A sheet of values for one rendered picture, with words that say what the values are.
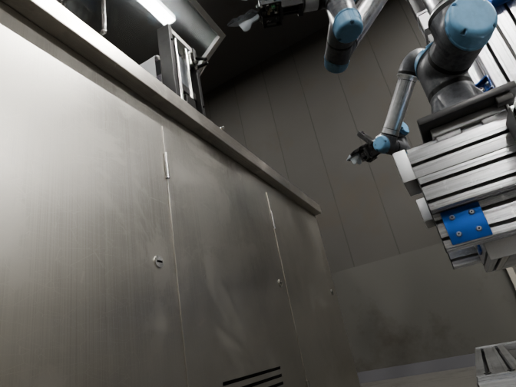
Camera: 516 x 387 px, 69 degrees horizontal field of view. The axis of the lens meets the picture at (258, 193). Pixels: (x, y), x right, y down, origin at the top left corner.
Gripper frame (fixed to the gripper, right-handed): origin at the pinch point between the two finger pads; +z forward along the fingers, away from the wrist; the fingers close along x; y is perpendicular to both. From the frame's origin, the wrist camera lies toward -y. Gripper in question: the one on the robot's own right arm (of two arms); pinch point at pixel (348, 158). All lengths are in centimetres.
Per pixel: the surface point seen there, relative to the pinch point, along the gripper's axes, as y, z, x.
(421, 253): 55, 53, 125
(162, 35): -32, -23, -112
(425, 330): 111, 68, 110
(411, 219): 26, 52, 131
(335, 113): -102, 81, 134
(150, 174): 37, -51, -142
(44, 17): 16, -63, -158
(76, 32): 17, -62, -154
